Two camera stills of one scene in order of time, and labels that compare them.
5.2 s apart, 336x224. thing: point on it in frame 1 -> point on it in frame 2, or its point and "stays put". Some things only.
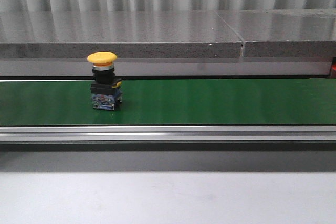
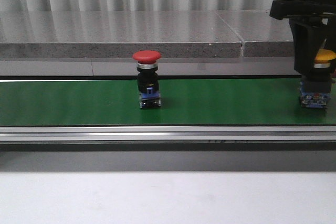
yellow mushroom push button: x=106 y=89 -> x=316 y=88
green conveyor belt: x=171 y=102 stays put
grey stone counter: x=169 y=43 stays put
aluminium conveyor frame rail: x=169 y=133 stays put
